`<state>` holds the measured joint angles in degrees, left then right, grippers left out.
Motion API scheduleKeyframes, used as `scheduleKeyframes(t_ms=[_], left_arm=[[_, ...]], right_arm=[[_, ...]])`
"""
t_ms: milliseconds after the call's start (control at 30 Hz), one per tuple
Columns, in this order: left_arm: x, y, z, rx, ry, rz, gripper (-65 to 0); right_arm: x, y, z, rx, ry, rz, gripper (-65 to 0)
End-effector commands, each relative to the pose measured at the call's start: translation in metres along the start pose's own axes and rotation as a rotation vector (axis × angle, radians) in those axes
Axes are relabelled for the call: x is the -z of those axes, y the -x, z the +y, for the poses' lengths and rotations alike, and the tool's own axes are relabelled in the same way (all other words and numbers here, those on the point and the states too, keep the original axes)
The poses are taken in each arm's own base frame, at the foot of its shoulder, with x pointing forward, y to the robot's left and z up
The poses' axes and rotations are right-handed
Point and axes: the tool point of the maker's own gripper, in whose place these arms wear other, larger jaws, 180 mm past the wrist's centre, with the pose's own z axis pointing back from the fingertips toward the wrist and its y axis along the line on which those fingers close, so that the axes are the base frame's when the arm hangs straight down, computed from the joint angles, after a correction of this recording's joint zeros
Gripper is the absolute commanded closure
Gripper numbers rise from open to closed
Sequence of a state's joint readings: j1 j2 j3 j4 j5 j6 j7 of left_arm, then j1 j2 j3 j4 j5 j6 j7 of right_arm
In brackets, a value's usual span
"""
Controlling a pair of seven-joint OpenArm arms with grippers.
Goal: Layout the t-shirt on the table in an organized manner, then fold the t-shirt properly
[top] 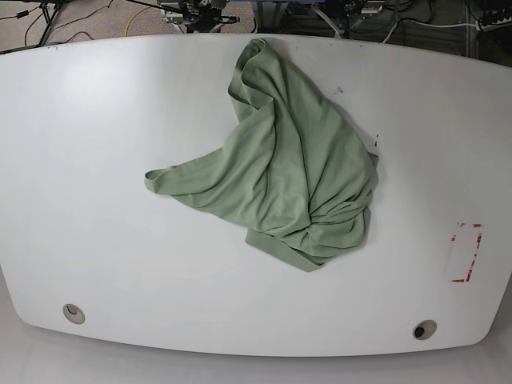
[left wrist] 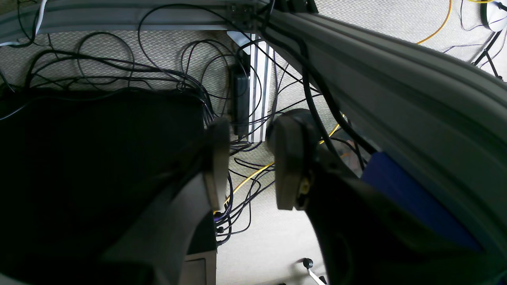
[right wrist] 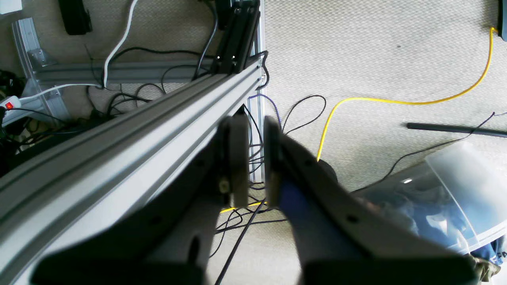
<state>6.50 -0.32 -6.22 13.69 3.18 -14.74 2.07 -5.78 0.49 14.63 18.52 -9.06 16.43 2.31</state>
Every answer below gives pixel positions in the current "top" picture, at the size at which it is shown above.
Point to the green t-shirt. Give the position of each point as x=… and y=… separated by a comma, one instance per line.
x=293, y=172

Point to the red tape rectangle marking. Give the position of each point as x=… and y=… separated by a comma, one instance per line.
x=463, y=251

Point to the table cable grommet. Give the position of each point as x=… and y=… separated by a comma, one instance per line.
x=424, y=330
x=73, y=314

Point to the left table cable grommet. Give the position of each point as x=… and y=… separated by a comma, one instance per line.
x=73, y=314

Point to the white power strip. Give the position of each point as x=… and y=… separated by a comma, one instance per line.
x=493, y=22

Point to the right table cable grommet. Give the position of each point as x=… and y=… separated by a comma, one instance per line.
x=424, y=330

